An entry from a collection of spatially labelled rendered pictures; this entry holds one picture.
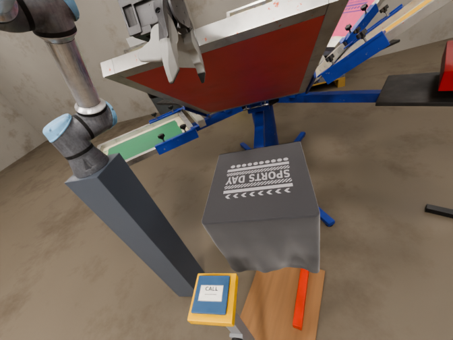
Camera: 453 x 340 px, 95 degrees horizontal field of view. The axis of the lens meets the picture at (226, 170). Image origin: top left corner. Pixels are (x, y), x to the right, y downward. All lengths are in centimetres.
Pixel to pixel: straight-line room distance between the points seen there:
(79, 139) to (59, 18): 41
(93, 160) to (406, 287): 185
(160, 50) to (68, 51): 60
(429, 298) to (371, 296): 28
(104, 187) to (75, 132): 24
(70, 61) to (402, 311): 196
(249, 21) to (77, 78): 64
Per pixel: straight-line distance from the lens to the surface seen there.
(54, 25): 87
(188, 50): 44
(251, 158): 109
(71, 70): 94
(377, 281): 177
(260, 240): 91
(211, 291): 69
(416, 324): 173
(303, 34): 62
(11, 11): 79
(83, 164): 104
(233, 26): 54
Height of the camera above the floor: 157
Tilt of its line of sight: 36 degrees down
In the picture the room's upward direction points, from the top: 20 degrees counter-clockwise
